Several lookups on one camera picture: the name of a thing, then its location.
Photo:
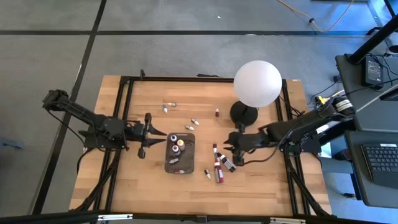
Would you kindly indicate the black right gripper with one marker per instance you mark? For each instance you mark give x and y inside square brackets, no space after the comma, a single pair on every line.
[252,140]

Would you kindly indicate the large black food coloring bottle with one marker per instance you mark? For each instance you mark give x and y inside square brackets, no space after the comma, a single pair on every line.
[228,163]

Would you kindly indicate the small olive dropper bottle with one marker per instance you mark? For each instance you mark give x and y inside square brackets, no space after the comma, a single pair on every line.
[172,104]

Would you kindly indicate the small blue dropper bottle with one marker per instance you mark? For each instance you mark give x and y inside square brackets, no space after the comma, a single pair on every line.
[164,108]

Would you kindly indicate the black aluminium table frame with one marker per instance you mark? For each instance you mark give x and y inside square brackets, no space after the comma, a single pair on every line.
[186,79]

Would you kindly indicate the large yellow food coloring bottle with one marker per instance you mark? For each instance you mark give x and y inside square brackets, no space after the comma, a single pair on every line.
[180,144]

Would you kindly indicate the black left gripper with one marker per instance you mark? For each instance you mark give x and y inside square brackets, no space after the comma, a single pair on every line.
[136,130]

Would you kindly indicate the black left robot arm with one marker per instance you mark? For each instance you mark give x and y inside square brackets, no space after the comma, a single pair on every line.
[77,110]

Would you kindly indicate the small dark red dropper bottle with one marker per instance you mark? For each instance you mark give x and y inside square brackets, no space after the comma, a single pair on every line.
[217,113]

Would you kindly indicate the small brown dropper bottle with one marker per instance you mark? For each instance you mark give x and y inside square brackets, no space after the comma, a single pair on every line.
[214,148]

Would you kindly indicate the dark grey desk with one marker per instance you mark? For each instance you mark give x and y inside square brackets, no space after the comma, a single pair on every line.
[354,174]
[367,118]

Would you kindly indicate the black power adapter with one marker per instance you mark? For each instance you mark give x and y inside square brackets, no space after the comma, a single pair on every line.
[372,71]

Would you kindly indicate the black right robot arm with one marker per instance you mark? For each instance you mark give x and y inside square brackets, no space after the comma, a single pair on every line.
[298,127]

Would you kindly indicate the white globe table lamp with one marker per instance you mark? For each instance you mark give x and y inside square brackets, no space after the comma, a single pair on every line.
[257,84]

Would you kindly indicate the grey translucent plastic bin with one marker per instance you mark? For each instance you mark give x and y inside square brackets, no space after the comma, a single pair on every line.
[188,155]

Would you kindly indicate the large blue food coloring bottle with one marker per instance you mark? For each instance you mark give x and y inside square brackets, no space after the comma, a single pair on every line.
[173,137]

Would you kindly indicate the large red food coloring bottle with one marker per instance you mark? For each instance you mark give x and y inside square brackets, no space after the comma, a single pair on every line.
[218,174]

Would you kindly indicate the black laptop keyboard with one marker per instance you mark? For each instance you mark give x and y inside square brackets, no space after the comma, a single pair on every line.
[382,161]

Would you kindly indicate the black diagonal pole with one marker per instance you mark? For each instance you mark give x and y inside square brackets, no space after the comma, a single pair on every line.
[373,40]

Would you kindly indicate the black bar with silver brackets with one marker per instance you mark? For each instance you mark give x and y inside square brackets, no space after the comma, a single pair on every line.
[199,218]

